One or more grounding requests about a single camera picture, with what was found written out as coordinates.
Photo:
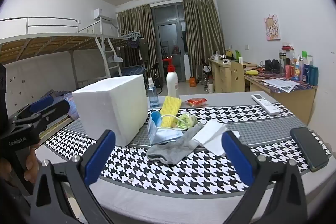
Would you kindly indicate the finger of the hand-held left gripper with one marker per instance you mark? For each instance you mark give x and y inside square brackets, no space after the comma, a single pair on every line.
[42,103]
[52,111]

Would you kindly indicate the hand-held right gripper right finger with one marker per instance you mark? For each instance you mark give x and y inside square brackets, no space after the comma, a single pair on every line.
[236,158]

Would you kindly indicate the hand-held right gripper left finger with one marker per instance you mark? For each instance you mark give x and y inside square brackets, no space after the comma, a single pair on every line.
[101,155]

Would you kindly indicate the white tissue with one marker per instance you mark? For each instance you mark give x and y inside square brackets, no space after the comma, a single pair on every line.
[210,134]

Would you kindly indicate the white foam box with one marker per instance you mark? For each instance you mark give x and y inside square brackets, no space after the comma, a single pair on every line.
[105,108]

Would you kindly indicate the green tissue packet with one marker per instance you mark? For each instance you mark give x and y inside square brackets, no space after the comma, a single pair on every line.
[187,120]

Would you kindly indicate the blue face mask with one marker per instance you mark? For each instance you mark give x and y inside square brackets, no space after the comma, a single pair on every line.
[162,134]

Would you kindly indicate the grey sock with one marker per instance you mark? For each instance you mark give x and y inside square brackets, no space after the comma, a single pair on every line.
[170,150]

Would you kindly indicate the person's left hand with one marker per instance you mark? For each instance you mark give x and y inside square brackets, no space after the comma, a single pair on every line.
[30,163]

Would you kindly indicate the blue checked quilt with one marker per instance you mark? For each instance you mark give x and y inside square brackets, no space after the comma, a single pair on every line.
[61,98]

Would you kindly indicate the houndstooth tablecloth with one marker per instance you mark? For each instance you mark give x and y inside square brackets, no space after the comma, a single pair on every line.
[183,176]

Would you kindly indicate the white metal bunk bed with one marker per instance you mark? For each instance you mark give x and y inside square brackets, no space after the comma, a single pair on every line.
[131,71]
[39,43]

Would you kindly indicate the white remote control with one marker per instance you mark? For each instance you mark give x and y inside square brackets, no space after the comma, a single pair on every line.
[265,104]

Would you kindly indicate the red snack packet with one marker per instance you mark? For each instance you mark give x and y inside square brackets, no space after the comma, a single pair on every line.
[196,102]

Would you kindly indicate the black smartphone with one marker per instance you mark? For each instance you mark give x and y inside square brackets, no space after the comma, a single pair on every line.
[308,148]

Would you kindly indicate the blue spray bottle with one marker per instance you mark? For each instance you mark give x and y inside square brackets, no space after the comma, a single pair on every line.
[153,98]

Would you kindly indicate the wooden chair with face cutout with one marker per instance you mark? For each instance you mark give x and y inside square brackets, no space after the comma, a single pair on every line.
[237,77]

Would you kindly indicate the wooden desk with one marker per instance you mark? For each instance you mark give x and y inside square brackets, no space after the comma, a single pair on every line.
[296,103]

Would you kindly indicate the wooden cabinet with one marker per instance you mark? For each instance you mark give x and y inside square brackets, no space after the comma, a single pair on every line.
[220,74]

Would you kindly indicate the white printed papers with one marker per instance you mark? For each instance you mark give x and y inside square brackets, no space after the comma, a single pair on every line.
[282,85]

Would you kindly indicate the yellow pouch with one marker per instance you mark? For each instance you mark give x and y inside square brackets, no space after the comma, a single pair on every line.
[251,72]

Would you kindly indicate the orange container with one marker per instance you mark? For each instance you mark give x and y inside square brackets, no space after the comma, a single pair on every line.
[193,82]

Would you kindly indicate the black folding chair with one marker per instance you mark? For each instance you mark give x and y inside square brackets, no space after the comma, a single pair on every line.
[155,77]

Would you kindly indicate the white pump lotion bottle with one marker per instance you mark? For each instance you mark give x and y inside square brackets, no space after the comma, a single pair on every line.
[172,85]

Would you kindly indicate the black headphones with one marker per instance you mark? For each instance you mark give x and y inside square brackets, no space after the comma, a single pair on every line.
[272,66]

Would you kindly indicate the dark hanging clothes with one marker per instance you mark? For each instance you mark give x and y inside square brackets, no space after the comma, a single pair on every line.
[135,43]

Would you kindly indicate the white air conditioner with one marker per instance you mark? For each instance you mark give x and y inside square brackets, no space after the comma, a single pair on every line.
[102,14]

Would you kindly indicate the row of toiletry bottles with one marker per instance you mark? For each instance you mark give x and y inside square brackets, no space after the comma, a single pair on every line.
[302,69]

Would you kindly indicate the brown curtain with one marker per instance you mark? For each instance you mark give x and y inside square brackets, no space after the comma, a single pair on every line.
[202,29]
[134,22]

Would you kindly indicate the glass balcony door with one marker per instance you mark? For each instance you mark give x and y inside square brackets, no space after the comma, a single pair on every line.
[168,37]

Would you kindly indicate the pink cartoon wall poster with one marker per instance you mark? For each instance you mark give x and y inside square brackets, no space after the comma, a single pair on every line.
[272,27]

